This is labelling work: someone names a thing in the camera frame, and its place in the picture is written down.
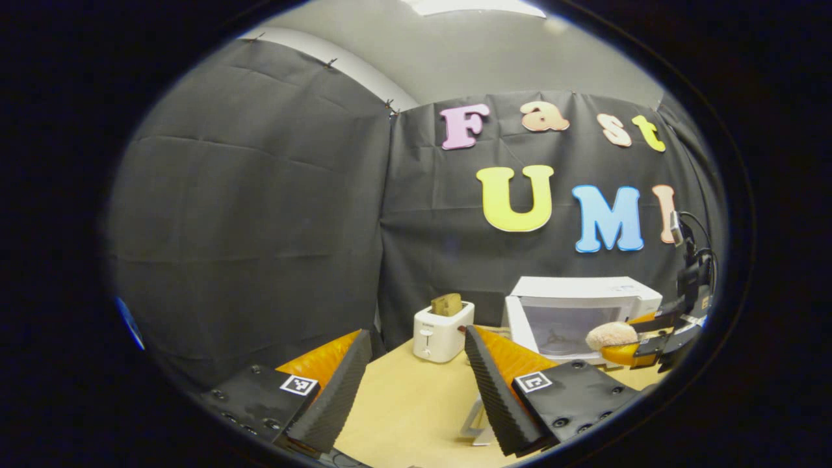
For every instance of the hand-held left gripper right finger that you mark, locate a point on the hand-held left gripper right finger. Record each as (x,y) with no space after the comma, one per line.
(497,396)

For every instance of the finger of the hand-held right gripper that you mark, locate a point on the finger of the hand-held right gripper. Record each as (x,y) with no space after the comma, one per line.
(676,344)
(663,320)

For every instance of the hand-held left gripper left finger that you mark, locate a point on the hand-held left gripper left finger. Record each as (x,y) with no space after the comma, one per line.
(335,403)

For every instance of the brown bread roll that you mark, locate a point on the brown bread roll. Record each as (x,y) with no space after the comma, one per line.
(611,335)

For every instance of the white microwave oven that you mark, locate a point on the white microwave oven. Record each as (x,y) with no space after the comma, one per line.
(585,289)

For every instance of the white toaster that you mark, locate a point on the white toaster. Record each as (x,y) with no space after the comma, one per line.
(442,335)

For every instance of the brown toast slice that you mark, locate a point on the brown toast slice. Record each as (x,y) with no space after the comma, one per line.
(446,304)

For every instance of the black backdrop cloth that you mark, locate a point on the black backdrop cloth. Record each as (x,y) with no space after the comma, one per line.
(260,227)

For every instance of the large ceiling light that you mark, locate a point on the large ceiling light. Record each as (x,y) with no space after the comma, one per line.
(474,6)

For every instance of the white plastic frame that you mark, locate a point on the white plastic frame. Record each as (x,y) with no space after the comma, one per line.
(469,429)

